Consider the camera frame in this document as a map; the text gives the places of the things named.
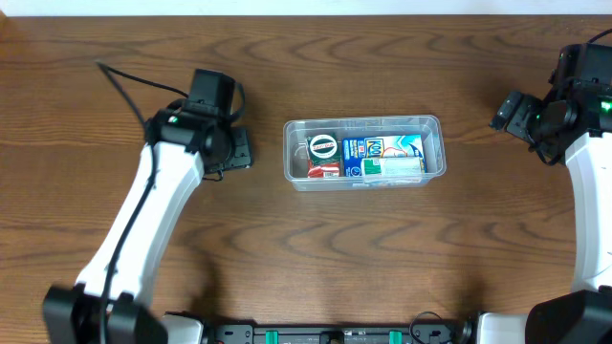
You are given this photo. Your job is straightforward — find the green square packet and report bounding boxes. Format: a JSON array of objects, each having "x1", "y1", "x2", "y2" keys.
[{"x1": 307, "y1": 134, "x2": 341, "y2": 166}]

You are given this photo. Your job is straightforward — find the red sachet packet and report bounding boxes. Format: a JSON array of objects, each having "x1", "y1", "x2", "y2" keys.
[{"x1": 307, "y1": 161, "x2": 340, "y2": 178}]

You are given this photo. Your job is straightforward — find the blue Kool Fever box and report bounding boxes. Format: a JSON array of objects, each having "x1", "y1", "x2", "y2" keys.
[{"x1": 342, "y1": 135, "x2": 426, "y2": 177}]

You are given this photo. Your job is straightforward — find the white green medicine box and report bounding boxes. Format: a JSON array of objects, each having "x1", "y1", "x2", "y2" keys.
[{"x1": 361, "y1": 157, "x2": 426, "y2": 182}]

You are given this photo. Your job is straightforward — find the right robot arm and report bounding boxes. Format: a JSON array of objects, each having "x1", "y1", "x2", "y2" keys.
[{"x1": 472, "y1": 40, "x2": 611, "y2": 344}]

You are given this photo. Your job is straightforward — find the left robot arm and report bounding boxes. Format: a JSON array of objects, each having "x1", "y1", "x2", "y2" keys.
[{"x1": 43, "y1": 69, "x2": 253, "y2": 343}]

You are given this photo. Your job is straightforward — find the clear plastic container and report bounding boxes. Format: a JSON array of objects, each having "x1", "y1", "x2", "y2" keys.
[{"x1": 283, "y1": 115, "x2": 447, "y2": 191}]

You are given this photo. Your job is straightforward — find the right black cable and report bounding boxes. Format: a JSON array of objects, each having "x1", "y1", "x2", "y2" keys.
[{"x1": 585, "y1": 27, "x2": 612, "y2": 45}]

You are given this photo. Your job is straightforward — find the black cable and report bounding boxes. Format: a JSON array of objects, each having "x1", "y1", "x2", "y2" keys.
[
  {"x1": 585, "y1": 27, "x2": 612, "y2": 45},
  {"x1": 94, "y1": 59, "x2": 190, "y2": 344}
]

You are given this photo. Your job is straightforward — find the left black cable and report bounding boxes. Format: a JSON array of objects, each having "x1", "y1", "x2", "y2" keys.
[{"x1": 94, "y1": 59, "x2": 190, "y2": 344}]

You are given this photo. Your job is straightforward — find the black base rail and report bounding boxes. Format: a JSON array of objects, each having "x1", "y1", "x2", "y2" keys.
[{"x1": 162, "y1": 318, "x2": 479, "y2": 344}]

